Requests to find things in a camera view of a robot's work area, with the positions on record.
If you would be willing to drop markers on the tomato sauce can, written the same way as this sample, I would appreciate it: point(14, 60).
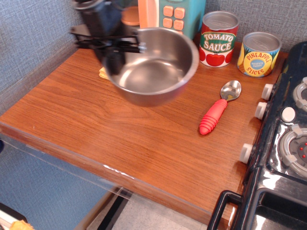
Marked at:
point(218, 36)

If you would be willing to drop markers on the spoon with red handle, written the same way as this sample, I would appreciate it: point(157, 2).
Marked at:
point(230, 91)

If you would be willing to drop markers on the yellow folded cloth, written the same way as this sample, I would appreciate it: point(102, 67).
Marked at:
point(103, 74)

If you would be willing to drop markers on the stainless steel pot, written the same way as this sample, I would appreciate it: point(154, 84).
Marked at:
point(161, 72)

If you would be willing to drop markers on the toy microwave teal white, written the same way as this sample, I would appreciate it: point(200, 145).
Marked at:
point(183, 16)

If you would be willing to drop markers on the orange object bottom left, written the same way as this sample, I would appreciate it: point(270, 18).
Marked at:
point(21, 225)

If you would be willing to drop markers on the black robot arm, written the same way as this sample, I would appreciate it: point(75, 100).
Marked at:
point(98, 3)

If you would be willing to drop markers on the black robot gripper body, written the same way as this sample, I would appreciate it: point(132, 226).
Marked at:
point(103, 29)

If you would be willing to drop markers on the black toy stove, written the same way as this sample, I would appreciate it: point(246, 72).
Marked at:
point(275, 184)

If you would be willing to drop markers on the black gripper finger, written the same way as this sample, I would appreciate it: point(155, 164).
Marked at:
point(115, 62)
point(101, 55)

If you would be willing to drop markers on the pineapple slices can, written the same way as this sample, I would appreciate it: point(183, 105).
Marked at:
point(258, 54)

